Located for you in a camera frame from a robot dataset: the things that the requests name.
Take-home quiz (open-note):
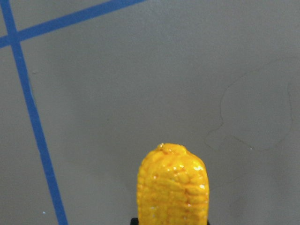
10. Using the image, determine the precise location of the brown table mat blue grid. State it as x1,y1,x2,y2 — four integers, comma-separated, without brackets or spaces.
0,0,300,225

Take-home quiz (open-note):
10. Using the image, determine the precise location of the yellow plastic corn cob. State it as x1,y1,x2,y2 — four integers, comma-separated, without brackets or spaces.
136,143,210,225

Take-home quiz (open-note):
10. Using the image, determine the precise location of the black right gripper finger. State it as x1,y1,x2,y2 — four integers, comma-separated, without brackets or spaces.
130,217,138,225

